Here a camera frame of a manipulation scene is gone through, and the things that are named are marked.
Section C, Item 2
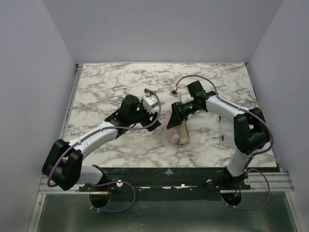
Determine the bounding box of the beige umbrella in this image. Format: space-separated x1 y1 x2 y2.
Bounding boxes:
177 120 190 145

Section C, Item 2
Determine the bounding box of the aluminium frame rail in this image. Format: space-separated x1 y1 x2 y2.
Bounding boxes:
38 174 82 194

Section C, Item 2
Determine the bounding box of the pink umbrella case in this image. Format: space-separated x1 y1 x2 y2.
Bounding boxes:
165 110 179 144

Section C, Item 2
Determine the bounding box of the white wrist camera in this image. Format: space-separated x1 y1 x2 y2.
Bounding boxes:
169 90 182 103
142 95 159 113

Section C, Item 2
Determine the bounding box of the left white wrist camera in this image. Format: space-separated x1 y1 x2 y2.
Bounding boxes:
142 95 159 113

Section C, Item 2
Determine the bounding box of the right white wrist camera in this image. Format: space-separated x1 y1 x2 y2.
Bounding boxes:
169 90 182 103

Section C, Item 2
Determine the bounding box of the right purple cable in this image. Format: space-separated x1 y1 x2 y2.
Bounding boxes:
175 75 276 211

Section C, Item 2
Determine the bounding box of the clear plastic screw box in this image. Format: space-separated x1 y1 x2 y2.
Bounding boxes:
219 116 236 147

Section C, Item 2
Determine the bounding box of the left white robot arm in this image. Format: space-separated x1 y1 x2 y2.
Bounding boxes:
42 92 161 190

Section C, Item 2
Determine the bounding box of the purple cable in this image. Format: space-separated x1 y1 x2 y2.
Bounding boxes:
47 88 162 213
175 75 276 211

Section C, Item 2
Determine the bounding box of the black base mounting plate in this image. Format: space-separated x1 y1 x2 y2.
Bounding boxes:
49 166 283 202

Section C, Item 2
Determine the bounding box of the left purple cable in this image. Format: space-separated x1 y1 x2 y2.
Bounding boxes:
47 88 162 213

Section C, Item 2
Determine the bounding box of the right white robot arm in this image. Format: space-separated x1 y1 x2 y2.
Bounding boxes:
167 81 271 185

